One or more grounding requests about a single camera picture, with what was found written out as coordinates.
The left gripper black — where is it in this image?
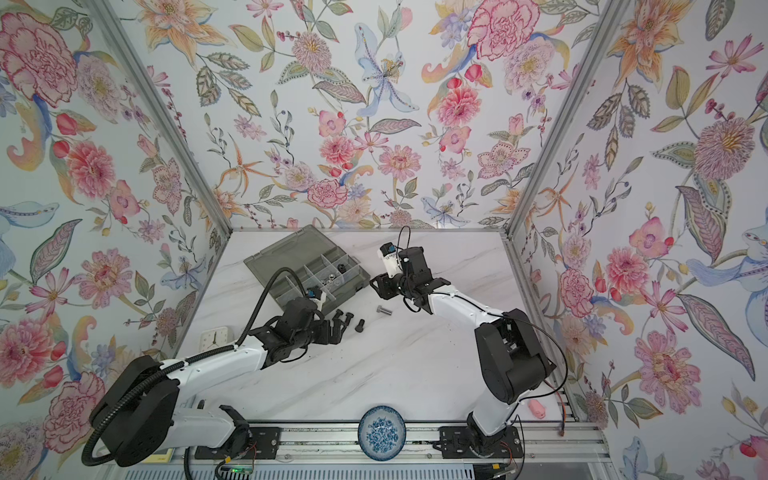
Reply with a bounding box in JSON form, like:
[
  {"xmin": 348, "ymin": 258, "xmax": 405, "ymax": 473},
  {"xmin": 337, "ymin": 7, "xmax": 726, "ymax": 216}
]
[{"xmin": 291, "ymin": 315, "xmax": 350, "ymax": 351}]

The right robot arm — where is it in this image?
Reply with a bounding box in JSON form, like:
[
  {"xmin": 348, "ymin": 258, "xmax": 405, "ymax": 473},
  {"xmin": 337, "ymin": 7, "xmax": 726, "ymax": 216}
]
[{"xmin": 370, "ymin": 242, "xmax": 557, "ymax": 458}]

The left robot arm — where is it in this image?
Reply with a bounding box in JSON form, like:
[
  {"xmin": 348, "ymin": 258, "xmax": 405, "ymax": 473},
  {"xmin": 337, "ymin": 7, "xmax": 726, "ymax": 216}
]
[{"xmin": 81, "ymin": 288, "xmax": 326, "ymax": 467}]

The grey plastic organizer box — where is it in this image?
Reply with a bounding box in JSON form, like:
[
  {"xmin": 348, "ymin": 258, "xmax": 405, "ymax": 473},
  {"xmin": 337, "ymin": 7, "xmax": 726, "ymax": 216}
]
[{"xmin": 244, "ymin": 226, "xmax": 370, "ymax": 315}]

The white square clock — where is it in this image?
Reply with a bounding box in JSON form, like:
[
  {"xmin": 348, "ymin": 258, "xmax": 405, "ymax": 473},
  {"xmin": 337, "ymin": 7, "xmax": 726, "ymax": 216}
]
[{"xmin": 198, "ymin": 326, "xmax": 232, "ymax": 353}]

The blue white patterned plate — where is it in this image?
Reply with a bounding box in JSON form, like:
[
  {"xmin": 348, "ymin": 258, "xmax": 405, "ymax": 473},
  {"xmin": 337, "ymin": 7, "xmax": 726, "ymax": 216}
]
[{"xmin": 357, "ymin": 405, "xmax": 407, "ymax": 462}]

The pink eraser toy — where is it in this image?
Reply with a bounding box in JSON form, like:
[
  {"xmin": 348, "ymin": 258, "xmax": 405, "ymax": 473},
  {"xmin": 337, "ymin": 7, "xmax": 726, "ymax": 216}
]
[{"xmin": 527, "ymin": 399, "xmax": 546, "ymax": 420}]

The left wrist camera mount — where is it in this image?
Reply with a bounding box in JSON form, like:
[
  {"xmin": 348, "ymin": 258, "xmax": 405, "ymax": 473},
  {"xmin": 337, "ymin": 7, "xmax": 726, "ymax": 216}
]
[{"xmin": 306, "ymin": 286, "xmax": 327, "ymax": 310}]

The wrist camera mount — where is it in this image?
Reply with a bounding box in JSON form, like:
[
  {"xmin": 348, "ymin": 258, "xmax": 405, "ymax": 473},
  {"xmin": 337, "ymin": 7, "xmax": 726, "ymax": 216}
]
[
  {"xmin": 306, "ymin": 286, "xmax": 327, "ymax": 310},
  {"xmin": 377, "ymin": 242, "xmax": 402, "ymax": 278}
]

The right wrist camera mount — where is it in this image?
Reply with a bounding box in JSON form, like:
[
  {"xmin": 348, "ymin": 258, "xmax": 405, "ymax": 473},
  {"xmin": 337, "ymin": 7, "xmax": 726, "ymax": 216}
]
[{"xmin": 377, "ymin": 242, "xmax": 402, "ymax": 278}]

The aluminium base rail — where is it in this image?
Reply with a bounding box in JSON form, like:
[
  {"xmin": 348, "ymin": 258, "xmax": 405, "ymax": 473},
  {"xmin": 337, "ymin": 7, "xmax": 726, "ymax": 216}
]
[{"xmin": 98, "ymin": 422, "xmax": 612, "ymax": 466}]

